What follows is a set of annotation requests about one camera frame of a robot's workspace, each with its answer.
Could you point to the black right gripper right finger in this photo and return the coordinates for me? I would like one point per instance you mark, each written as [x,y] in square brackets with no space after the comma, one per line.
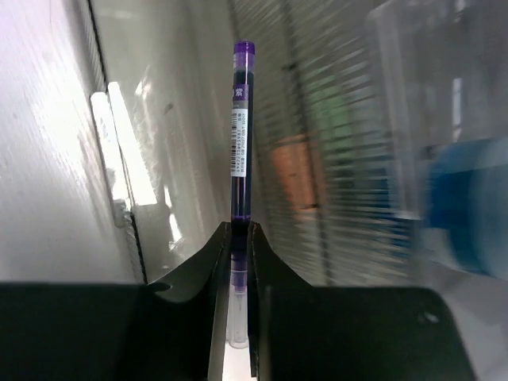
[297,331]

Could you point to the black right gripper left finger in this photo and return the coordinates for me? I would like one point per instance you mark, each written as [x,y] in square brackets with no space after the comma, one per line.
[171,329]

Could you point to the orange cap highlighter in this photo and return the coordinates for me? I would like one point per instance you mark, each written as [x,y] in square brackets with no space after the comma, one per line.
[300,170]

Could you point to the blue cleaning gel jar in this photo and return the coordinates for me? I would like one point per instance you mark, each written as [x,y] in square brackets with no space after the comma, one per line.
[465,224]

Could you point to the clear drawer organizer box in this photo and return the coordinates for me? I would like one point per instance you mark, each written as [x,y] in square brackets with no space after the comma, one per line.
[416,76]

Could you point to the purple ink gel pen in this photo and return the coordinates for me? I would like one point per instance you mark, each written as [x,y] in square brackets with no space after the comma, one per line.
[241,180]

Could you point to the blue highlighter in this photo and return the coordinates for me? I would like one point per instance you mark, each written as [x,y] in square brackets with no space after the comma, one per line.
[371,209]

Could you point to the green highlighter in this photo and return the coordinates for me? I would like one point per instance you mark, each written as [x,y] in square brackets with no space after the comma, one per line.
[330,113]

